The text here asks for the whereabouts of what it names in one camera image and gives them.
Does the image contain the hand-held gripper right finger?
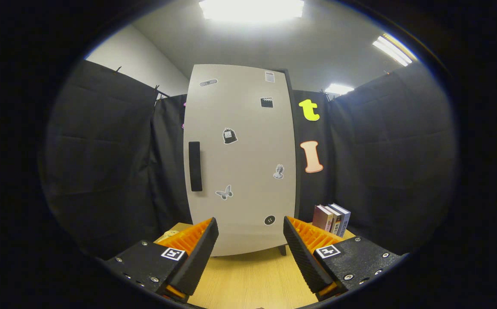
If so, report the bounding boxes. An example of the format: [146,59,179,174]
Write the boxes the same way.
[284,215,408,302]

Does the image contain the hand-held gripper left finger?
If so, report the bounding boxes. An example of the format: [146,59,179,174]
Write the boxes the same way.
[102,217,220,303]

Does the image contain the black door handle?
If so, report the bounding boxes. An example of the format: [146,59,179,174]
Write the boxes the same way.
[188,141,203,192]

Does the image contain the beige cabinet door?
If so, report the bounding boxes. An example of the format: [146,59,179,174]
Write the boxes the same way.
[183,64,297,257]

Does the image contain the white spine book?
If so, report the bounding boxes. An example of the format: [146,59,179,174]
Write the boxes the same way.
[326,205,343,236]

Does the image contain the blue grey book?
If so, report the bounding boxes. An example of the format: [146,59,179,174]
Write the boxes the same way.
[331,203,351,238]

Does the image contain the dark grey cabinet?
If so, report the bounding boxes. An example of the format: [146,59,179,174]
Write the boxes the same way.
[274,68,302,256]

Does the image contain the black backdrop cloth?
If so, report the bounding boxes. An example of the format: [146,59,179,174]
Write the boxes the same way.
[42,59,459,258]

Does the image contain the small ceiling light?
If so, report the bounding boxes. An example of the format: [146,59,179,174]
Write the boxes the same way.
[324,83,354,95]

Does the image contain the long ceiling light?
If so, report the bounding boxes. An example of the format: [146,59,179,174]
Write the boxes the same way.
[372,33,418,67]

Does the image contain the large ceiling light panel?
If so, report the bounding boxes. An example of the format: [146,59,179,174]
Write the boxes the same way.
[199,0,305,23]

